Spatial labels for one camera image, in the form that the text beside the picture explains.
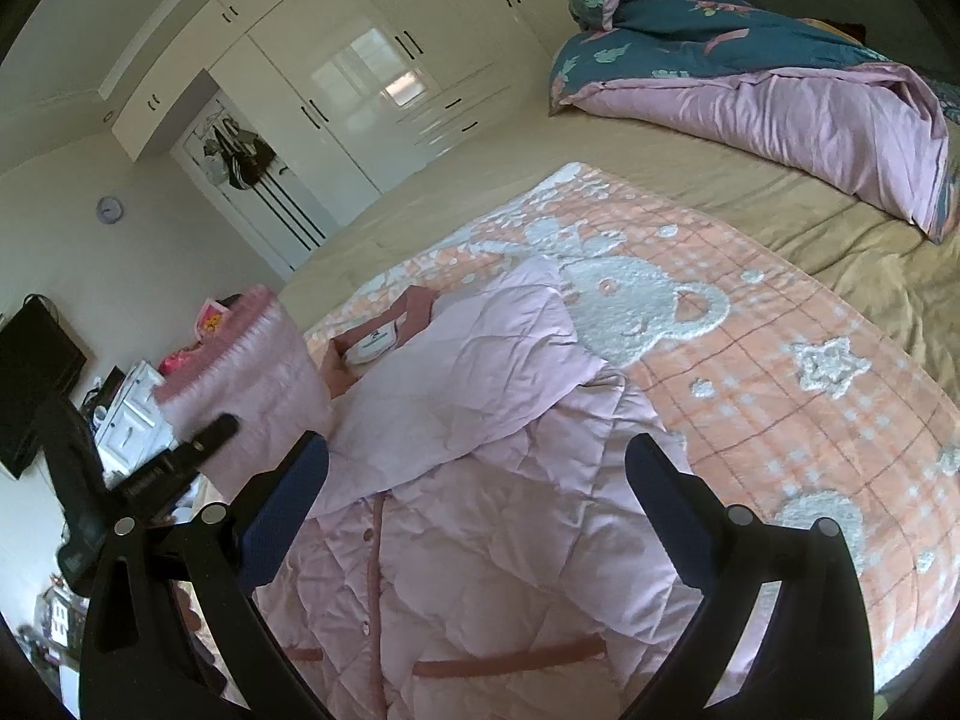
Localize white glossy wardrobe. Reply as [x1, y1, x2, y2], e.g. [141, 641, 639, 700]
[103, 0, 571, 226]

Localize white door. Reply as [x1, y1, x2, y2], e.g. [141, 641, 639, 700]
[171, 91, 340, 281]

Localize teal and pink duvet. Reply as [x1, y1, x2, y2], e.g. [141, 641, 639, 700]
[548, 0, 958, 242]

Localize pink quilted jacket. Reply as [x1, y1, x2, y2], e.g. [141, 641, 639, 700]
[152, 255, 752, 720]

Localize bed with tan sheet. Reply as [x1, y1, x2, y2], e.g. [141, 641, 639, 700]
[280, 106, 958, 395]

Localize pink cartoon blanket pile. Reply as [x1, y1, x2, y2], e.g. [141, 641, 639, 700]
[158, 294, 241, 377]

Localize orange plaid bear blanket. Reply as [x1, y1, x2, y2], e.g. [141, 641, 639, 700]
[308, 163, 958, 684]

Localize black wall television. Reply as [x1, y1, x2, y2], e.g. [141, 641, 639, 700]
[0, 294, 86, 479]

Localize white drawer chest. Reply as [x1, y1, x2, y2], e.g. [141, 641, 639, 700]
[94, 361, 176, 483]

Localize round wall clock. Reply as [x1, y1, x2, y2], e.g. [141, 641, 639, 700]
[94, 195, 125, 226]

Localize bags hanging on door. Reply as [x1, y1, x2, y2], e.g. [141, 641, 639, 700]
[202, 125, 277, 190]

